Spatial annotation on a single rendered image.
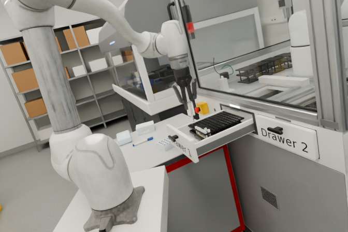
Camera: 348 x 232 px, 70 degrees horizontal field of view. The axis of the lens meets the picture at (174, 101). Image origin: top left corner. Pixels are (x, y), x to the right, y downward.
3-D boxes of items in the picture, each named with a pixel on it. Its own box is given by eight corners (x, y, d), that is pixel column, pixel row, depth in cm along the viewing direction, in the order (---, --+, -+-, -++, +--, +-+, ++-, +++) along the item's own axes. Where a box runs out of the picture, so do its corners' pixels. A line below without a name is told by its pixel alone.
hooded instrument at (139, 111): (175, 201, 215) (111, -15, 170) (129, 140, 385) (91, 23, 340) (280, 147, 253) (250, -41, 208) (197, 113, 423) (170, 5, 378)
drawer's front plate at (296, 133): (316, 160, 87) (312, 132, 84) (258, 137, 113) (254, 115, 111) (319, 158, 87) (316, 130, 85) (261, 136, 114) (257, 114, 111)
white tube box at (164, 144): (165, 151, 137) (163, 145, 136) (157, 148, 144) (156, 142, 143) (182, 142, 143) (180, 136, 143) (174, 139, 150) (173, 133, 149)
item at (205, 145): (197, 157, 107) (193, 145, 106) (174, 140, 131) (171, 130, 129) (267, 125, 120) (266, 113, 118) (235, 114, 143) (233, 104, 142)
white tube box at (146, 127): (138, 135, 173) (135, 129, 171) (138, 131, 181) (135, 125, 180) (155, 130, 173) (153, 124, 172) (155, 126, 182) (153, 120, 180)
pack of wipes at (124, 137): (133, 141, 164) (131, 135, 163) (118, 146, 162) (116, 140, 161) (130, 134, 179) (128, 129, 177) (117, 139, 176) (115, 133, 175)
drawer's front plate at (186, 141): (196, 163, 106) (189, 140, 103) (170, 143, 132) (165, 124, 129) (199, 162, 106) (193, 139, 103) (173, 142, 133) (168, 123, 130)
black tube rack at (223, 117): (207, 147, 113) (204, 134, 112) (190, 136, 129) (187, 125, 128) (246, 129, 120) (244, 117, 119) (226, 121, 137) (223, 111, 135)
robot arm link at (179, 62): (191, 52, 111) (193, 66, 112) (183, 53, 119) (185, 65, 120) (172, 57, 108) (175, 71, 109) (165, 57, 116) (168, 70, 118)
